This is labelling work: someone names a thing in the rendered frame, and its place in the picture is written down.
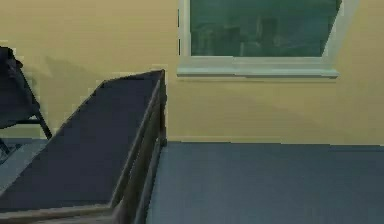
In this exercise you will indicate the dark blue bed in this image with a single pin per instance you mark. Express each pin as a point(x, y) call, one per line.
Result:
point(93, 146)

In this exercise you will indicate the white framed window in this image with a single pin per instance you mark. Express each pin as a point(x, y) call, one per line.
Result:
point(263, 65)

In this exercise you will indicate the black chair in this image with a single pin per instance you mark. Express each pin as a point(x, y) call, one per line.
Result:
point(15, 96)

